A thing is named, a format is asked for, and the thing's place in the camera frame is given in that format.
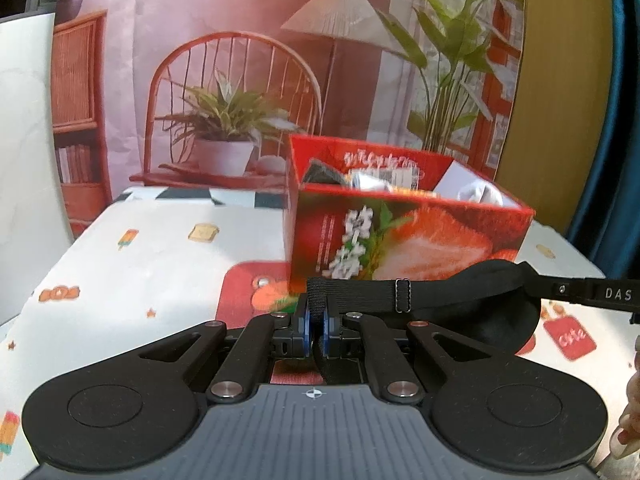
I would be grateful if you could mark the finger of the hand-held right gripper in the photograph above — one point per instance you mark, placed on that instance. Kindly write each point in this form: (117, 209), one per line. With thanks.
(590, 292)

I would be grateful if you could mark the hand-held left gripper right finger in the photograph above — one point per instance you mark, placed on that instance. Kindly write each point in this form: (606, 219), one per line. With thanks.
(326, 330)

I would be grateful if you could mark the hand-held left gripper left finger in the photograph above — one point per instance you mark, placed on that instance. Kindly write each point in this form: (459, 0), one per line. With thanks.
(301, 325)

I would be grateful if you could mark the black eye mask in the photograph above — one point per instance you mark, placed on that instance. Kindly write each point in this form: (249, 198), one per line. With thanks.
(490, 300)

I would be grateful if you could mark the red strawberry print cardboard box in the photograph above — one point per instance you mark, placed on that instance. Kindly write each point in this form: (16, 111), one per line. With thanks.
(440, 240)

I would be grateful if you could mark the white sock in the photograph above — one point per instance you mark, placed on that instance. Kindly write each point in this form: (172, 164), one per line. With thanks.
(477, 192)

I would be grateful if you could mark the dark cloth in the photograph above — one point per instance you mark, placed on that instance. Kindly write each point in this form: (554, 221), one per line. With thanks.
(322, 172)

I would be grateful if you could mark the person's right hand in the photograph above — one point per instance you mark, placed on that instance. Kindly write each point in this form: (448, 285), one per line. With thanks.
(631, 410)

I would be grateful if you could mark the blue curtain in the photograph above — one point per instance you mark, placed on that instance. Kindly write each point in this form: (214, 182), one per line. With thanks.
(620, 110)

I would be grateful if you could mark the yellow wooden panel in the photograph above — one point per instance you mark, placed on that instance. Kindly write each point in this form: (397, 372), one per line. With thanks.
(560, 110)

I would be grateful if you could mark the white marble pattern board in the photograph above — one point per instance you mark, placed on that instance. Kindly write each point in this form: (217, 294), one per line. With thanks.
(25, 160)

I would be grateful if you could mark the printed room scene backdrop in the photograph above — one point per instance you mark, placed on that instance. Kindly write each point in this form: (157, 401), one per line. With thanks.
(200, 10)

